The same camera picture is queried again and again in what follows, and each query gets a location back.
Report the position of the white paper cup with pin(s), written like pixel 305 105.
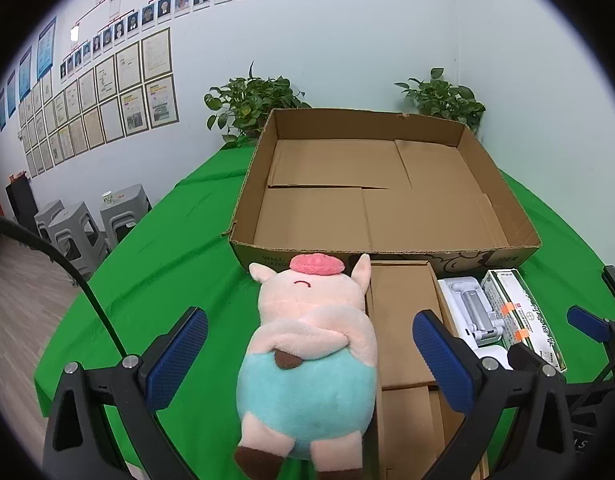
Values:
pixel 107 198

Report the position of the row of blue wall boards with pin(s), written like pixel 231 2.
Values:
pixel 45 50

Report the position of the grey boxes by wall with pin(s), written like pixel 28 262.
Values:
pixel 125 215

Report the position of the white plastic packaged item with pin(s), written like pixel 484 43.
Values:
pixel 467 305

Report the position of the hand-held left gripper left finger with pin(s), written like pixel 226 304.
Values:
pixel 180 355

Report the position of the black cabinet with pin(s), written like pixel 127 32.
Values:
pixel 21 205

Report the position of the large cardboard box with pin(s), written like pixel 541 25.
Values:
pixel 337 210

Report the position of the grey plastic stool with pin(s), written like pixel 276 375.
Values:
pixel 77 240
pixel 47 215

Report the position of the group of framed wall certificates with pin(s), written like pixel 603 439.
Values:
pixel 132 95

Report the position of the pink plush pig toy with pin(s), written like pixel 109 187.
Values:
pixel 307 385

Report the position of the bushy potted green plant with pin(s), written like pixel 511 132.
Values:
pixel 252 100

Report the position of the row of wall portrait photos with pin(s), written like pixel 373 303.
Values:
pixel 187 0

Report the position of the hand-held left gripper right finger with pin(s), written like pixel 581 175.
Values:
pixel 442 355

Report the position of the green and white medicine box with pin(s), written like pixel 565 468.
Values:
pixel 527 310

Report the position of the small potted green plant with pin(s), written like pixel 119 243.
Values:
pixel 442 97

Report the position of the flat folded cardboard piece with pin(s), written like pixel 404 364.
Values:
pixel 402 320

